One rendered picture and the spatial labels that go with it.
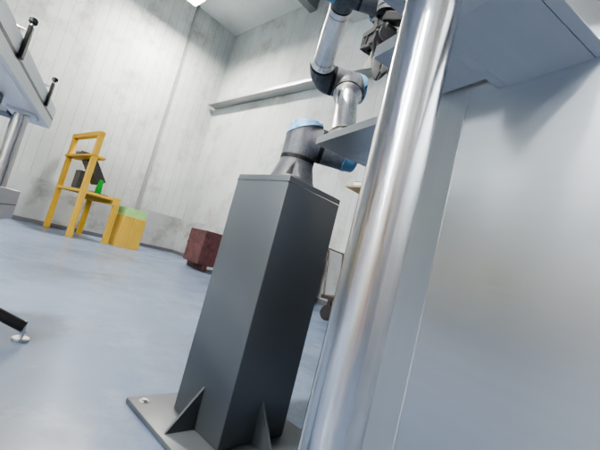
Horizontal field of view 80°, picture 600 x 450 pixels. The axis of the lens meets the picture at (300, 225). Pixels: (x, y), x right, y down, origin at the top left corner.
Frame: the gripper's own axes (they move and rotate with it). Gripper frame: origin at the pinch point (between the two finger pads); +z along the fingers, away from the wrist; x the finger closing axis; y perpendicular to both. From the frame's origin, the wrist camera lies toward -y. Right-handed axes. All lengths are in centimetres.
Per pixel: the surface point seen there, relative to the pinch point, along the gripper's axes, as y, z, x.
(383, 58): -37, 24, 25
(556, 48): -55, 25, 16
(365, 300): -54, 56, 34
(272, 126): 648, -221, -209
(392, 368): -39, 66, 13
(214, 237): 545, 48, -123
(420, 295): -41, 55, 13
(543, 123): -53, 32, 13
